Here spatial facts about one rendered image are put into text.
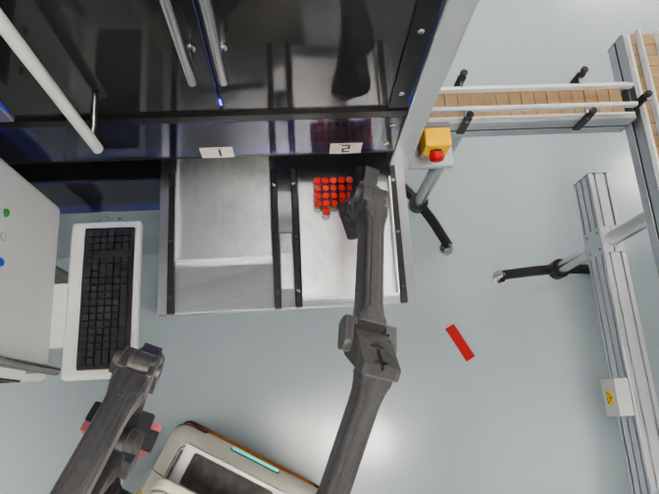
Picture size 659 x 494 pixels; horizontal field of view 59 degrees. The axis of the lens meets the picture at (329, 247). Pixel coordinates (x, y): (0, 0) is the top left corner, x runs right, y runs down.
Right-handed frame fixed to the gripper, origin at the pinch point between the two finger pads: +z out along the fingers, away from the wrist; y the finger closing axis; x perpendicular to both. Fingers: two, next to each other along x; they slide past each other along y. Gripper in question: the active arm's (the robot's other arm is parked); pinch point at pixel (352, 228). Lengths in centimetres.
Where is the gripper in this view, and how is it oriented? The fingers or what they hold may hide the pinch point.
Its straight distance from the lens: 157.8
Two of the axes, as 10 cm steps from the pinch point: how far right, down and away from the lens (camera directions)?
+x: -9.5, 2.8, -1.4
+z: -0.6, 2.8, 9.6
